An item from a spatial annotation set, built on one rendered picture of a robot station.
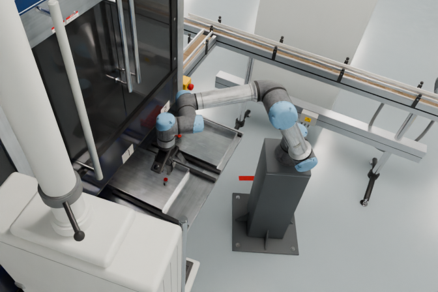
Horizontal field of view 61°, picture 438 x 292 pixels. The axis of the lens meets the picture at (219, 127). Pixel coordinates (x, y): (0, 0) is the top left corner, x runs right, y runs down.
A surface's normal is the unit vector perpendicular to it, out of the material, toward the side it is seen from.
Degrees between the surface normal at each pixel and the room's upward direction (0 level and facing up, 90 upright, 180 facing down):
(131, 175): 0
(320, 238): 0
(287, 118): 83
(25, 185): 0
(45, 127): 90
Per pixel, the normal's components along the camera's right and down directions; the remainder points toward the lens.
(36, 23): 0.90, 0.36
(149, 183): 0.08, -0.67
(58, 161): 0.76, 0.51
